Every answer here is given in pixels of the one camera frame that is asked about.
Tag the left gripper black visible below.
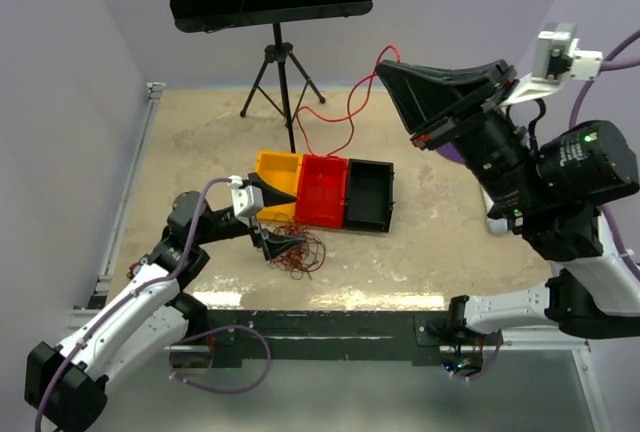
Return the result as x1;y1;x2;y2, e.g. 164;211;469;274
195;174;306;259

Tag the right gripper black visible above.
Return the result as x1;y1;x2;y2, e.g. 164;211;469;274
378;55;553;217

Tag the yellow plastic bin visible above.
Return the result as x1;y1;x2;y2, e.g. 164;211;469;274
256;150;303;222

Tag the red plastic bin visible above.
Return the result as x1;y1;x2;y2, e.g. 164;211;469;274
294;154;348;229

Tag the black plastic bin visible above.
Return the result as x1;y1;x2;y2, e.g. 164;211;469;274
343;159;394;233

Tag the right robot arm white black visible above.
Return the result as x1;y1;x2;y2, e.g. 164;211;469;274
376;60;639;345

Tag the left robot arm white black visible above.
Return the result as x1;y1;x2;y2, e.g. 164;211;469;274
24;173;302;431

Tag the purple metronome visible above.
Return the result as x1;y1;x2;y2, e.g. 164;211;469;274
437;147;464;164

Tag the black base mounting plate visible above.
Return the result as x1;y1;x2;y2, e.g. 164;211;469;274
181;310;501;368

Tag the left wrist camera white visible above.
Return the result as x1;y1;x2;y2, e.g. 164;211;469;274
228;175;264;230

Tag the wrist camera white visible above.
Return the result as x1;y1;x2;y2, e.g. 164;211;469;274
228;175;264;230
500;23;604;107

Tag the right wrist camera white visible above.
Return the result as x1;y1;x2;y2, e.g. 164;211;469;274
500;23;604;107

